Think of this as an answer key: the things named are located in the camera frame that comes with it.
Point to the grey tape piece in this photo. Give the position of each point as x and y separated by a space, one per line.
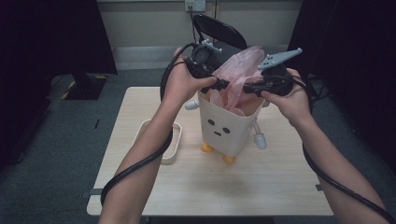
96 191
319 187

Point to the white wall socket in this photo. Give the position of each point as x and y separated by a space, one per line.
195 5

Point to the person's left hand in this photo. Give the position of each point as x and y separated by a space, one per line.
180 85

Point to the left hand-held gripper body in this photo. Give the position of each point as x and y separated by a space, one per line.
204 59

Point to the small black floor mark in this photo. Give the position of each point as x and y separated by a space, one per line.
96 123

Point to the dark curtain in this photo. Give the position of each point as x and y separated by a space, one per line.
351 46
46 46

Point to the person's right hand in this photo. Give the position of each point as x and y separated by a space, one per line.
295 102

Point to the black folding chair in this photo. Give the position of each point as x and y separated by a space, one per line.
218 29

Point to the pink plastic trash bag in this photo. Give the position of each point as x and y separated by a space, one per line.
239 68

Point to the white cartoon-face trash bin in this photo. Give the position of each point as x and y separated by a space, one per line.
224 137

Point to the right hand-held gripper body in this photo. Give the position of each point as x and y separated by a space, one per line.
277 77

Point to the black striped stand base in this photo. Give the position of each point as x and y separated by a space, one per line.
84 88

